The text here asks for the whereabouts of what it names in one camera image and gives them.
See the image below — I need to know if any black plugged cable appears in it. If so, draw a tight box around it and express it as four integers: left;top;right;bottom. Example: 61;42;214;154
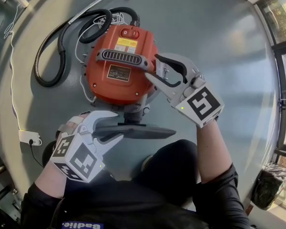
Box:
30;143;45;168

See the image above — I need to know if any person's left hand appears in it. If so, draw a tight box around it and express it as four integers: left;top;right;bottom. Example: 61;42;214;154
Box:
56;110;92;138

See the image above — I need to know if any person's black clothing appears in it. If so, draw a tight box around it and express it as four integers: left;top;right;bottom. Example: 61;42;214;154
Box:
20;139;251;229

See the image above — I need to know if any white extension cable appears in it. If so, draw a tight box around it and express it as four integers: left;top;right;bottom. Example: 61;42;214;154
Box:
3;0;36;131

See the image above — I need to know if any black vacuum hose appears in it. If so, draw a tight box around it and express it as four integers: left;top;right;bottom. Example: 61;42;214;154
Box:
33;6;141;88

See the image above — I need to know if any metal vacuum wand with nozzle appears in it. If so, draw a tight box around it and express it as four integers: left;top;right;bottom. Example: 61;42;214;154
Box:
68;0;132;26

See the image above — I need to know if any orange vacuum cleaner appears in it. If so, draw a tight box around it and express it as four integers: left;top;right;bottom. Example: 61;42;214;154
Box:
80;18;170;126

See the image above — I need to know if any person's right shoe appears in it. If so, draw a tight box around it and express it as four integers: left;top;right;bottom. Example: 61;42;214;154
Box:
141;154;155;173

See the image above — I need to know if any person's left forearm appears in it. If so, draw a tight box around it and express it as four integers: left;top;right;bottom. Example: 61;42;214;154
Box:
34;162;67;199

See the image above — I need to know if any person's right forearm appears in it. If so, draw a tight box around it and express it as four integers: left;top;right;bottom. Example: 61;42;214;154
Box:
195;120;233;185

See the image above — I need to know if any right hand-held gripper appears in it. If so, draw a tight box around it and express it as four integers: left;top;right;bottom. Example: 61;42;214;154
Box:
144;52;225;129

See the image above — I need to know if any black trash bin with liner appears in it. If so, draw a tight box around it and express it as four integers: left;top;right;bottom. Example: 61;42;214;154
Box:
250;162;286;211

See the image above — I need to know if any white power strip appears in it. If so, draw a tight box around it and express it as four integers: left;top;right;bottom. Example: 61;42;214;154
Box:
18;130;42;146

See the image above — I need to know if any white vacuum power cord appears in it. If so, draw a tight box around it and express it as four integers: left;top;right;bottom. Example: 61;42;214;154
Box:
75;10;132;107

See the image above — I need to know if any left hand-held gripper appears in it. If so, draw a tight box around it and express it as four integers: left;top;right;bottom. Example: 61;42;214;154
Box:
50;110;124;184

